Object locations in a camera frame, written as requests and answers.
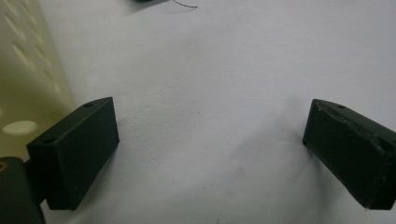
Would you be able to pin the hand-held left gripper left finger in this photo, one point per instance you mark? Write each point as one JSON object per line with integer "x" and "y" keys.
{"x": 74, "y": 155}

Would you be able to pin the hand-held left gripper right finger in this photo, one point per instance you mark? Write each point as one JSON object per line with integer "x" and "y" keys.
{"x": 351, "y": 152}

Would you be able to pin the cream perforated plastic basket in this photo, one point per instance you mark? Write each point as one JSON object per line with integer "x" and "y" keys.
{"x": 28, "y": 77}

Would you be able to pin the thin black thread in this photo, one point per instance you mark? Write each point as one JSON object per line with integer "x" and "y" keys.
{"x": 186, "y": 5}

